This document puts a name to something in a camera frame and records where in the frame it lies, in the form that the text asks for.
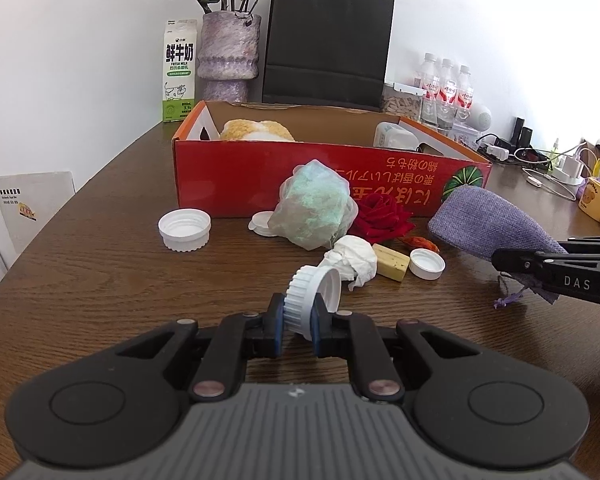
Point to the small white bottle cap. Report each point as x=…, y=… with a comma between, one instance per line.
x=426, y=264

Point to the white power adapters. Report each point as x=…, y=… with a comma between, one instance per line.
x=495, y=151

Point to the black paper bag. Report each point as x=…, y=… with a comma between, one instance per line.
x=327, y=45

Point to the purple mottled vase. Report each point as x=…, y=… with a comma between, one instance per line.
x=227, y=50

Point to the white round device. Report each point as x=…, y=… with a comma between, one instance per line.
x=480, y=116

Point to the yellow bear mug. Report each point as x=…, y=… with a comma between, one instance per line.
x=597, y=200

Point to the small crumpled white tissue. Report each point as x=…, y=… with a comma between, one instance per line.
x=352, y=260

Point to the white and green milk carton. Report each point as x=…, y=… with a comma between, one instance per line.
x=180, y=70

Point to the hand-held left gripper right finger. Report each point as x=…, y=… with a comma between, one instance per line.
x=317, y=330

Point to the white wall charger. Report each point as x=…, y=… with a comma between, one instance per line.
x=575, y=167

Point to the ribbed white bottle cap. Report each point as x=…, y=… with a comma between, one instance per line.
x=305, y=300

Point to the white wall sign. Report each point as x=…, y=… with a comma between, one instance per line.
x=32, y=210

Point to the black upright device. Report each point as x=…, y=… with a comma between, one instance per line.
x=521, y=132

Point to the orange dried petal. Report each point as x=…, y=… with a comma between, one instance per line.
x=422, y=244

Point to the large white bottle cap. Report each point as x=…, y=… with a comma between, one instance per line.
x=184, y=230

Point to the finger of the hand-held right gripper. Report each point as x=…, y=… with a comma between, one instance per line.
x=595, y=247
x=517, y=259

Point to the flat white lid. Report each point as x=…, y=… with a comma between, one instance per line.
x=261, y=222

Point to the red fabric rose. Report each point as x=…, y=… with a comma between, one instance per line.
x=382, y=220

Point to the yellow and white plush sheep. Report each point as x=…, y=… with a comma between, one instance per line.
x=252, y=130

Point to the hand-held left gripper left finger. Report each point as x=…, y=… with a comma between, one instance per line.
x=277, y=327

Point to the red cardboard box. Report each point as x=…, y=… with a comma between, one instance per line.
x=225, y=175

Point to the clear jar of snacks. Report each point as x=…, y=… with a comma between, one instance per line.
x=402, y=105

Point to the white patterned box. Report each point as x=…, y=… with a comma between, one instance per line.
x=465, y=135

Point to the plastic bag of green glitter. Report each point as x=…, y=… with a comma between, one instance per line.
x=312, y=205

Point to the white plastic wipes pack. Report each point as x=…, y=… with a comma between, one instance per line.
x=392, y=136

